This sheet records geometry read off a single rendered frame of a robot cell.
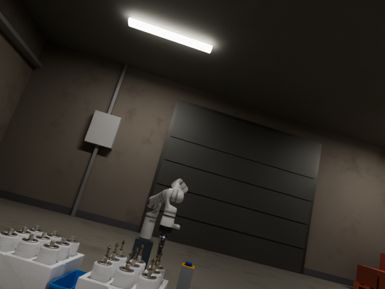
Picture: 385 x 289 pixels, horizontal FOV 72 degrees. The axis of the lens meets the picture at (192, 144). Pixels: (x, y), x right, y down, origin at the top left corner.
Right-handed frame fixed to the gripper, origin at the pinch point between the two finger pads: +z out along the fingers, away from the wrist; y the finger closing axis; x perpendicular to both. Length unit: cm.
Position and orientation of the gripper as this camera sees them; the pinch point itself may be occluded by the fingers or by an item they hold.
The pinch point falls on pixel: (158, 252)
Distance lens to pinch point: 155.9
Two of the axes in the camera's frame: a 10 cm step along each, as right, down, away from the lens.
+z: -2.6, 9.4, -2.3
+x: 9.6, 2.7, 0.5
